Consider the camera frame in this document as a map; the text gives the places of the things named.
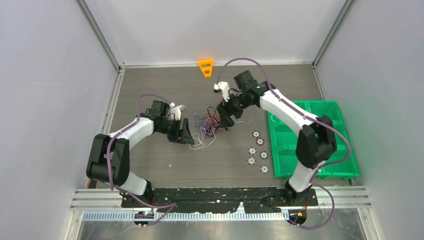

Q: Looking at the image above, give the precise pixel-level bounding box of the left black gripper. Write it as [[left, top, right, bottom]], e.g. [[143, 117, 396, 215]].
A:
[[157, 117, 194, 145]]

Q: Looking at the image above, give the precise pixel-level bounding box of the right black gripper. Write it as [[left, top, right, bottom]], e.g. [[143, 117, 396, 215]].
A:
[[216, 90, 254, 129]]

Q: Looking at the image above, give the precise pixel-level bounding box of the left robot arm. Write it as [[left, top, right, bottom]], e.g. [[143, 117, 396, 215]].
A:
[[86, 100, 194, 207]]

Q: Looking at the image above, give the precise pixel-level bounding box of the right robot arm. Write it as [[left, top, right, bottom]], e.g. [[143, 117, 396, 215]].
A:
[[213, 70, 337, 205]]

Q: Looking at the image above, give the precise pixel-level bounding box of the blue poker chip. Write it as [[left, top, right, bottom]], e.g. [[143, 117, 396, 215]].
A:
[[247, 157, 256, 166], [248, 147, 257, 156], [252, 130, 261, 138], [260, 165, 269, 174], [259, 151, 268, 160]]

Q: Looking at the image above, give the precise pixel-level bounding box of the brown poker chip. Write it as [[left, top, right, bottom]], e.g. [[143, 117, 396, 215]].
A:
[[255, 137, 264, 146]]

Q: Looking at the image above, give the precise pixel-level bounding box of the orange triangular plastic stand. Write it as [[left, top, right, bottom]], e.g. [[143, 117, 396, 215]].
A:
[[196, 59, 214, 78]]

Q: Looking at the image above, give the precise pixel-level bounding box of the green compartment bin tray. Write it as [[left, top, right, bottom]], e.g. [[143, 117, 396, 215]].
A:
[[266, 99, 361, 180]]

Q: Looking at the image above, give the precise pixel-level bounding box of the black wire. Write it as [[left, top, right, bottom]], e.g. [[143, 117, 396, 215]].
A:
[[205, 106, 229, 132]]

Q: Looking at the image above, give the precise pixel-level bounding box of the red wire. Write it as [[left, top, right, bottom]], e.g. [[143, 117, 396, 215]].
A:
[[198, 114, 230, 137]]

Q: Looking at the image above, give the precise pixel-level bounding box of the blue wire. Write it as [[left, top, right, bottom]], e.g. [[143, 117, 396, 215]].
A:
[[190, 114, 220, 138]]

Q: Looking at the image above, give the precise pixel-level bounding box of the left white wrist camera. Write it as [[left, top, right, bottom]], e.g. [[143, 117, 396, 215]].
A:
[[169, 102, 186, 121]]

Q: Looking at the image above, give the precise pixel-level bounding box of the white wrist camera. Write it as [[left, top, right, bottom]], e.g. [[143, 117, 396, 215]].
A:
[[213, 81, 230, 102], [169, 102, 186, 121]]

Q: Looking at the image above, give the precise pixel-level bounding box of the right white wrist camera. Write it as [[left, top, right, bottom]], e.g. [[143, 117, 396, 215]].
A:
[[213, 81, 230, 102]]

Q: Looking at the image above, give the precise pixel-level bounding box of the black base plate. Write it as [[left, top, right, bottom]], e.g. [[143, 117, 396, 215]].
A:
[[119, 186, 318, 214]]

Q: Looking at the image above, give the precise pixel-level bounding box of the aluminium rail frame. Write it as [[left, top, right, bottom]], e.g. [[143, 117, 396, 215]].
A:
[[70, 186, 372, 222]]

